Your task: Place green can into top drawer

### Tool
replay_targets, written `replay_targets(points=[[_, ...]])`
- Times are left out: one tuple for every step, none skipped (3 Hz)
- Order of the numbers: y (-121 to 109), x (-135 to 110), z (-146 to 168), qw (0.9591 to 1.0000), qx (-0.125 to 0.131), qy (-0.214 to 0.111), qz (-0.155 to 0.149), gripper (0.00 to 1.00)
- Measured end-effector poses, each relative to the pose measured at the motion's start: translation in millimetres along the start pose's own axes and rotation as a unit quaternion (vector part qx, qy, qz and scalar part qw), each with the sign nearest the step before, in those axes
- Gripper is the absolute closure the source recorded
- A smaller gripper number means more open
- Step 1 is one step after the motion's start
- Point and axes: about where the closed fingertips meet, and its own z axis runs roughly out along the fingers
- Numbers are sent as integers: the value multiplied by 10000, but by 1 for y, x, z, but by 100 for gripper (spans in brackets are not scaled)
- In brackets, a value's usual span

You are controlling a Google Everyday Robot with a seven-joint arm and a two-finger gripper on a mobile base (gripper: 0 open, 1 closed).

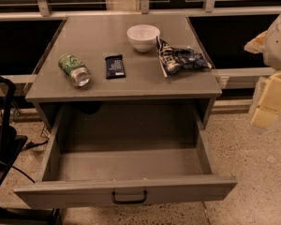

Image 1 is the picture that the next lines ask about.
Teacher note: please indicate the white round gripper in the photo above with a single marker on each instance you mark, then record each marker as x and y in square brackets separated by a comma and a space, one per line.
[279, 46]

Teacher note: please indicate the green soda can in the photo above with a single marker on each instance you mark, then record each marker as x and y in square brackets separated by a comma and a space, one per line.
[75, 69]

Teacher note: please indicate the grey open top drawer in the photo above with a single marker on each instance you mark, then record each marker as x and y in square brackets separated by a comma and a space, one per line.
[128, 148]

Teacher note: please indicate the blue crumpled chip bag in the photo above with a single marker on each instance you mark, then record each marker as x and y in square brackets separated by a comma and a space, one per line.
[173, 60]

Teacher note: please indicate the white ceramic bowl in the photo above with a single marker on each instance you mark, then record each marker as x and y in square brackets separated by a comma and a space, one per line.
[142, 37]

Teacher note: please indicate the grey cabinet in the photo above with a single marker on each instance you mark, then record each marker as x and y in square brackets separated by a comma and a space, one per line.
[93, 38]

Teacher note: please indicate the dark blue snack bar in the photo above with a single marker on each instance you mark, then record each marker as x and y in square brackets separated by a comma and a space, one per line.
[115, 67]

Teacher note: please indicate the metal window railing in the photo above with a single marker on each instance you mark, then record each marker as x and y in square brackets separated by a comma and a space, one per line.
[140, 7]

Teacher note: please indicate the black drawer handle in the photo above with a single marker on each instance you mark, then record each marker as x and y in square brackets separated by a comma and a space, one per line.
[126, 199]

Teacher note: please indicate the black chair frame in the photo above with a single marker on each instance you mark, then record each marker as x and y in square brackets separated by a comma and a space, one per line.
[11, 145]

